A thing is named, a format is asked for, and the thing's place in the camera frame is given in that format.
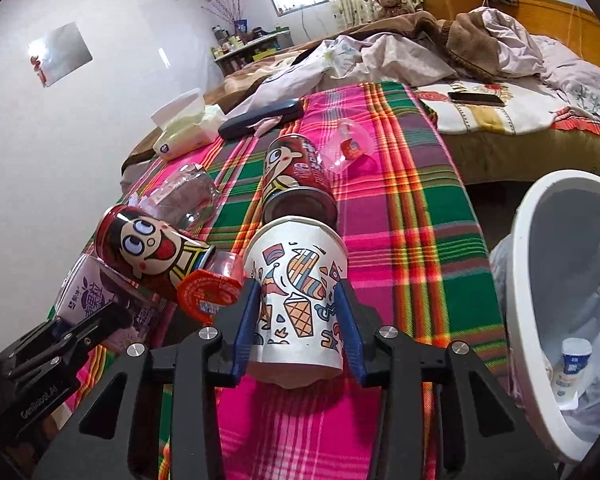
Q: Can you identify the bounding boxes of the purple yogurt carton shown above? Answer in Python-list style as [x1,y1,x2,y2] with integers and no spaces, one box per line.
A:
[52,254,168,351]

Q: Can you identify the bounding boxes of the red cartoon drink can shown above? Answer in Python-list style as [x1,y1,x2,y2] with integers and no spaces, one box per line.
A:
[260,135,338,228]
[96,205,216,301]

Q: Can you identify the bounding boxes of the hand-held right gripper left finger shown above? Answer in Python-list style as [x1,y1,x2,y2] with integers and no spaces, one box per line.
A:
[32,279,263,480]

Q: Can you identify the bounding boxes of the floral pillow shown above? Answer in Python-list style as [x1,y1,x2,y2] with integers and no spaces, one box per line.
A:
[532,35,600,121]

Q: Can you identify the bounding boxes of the white trash bin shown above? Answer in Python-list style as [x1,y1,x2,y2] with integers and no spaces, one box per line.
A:
[500,170,600,463]

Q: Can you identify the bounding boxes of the clear plastic bin liner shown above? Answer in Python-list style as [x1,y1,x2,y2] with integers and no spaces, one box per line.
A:
[490,232,600,456]

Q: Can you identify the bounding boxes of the clear plastic cup red label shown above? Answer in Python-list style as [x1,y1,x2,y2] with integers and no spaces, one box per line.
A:
[317,119,376,173]

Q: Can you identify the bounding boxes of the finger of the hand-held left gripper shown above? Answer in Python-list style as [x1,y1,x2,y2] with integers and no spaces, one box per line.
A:
[10,304,133,381]
[0,317,68,363]

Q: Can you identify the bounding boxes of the silver wall sheet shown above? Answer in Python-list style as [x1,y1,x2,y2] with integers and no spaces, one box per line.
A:
[27,22,93,88]

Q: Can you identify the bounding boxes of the wooden headboard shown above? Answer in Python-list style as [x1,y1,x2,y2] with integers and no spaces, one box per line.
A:
[510,0,600,83]

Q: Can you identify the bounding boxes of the cluttered white shelf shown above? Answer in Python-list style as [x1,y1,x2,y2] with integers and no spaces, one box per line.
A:
[210,25,296,78]

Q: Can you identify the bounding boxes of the black glasses case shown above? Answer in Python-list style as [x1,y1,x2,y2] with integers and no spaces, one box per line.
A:
[217,98,306,141]

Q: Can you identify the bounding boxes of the brown fleece blanket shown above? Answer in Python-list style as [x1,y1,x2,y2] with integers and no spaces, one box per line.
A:
[225,7,501,91]

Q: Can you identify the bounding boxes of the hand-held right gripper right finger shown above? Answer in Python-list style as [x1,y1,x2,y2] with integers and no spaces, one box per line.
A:
[333,280,561,480]

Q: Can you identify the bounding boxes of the clear plastic bottle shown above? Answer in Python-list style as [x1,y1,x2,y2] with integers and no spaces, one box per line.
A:
[125,162,223,233]

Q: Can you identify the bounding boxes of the rose printed bed sheet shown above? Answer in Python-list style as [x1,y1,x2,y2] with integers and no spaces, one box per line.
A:
[415,80,600,136]

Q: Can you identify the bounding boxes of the brown teddy bear red hat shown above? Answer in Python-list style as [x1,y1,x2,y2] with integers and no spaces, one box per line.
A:
[367,0,416,21]

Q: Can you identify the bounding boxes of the black smartphone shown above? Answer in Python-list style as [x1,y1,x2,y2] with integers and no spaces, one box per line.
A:
[448,91,506,107]

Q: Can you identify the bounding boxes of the white tissue pack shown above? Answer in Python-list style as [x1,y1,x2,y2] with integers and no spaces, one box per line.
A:
[150,88,226,162]

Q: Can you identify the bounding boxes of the light pink quilt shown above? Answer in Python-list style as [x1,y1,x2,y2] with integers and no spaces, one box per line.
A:
[230,7,548,126]

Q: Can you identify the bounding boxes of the pink green plaid blanket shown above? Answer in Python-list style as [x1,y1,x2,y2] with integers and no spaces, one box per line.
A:
[55,81,511,480]

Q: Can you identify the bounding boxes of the patterned paper cup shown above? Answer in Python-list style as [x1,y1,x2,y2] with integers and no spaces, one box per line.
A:
[242,216,350,392]

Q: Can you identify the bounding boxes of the small white yogurt bottle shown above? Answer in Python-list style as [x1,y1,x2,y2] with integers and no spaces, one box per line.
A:
[550,338,593,401]

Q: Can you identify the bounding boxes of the jelly cup with orange lid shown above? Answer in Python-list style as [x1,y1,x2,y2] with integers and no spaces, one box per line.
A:
[176,251,246,323]

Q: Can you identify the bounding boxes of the bed with yellow skirt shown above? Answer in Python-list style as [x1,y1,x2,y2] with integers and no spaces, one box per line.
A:
[445,122,600,186]

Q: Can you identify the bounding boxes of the bare flower branches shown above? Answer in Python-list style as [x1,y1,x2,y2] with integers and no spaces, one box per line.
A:
[202,0,246,28]

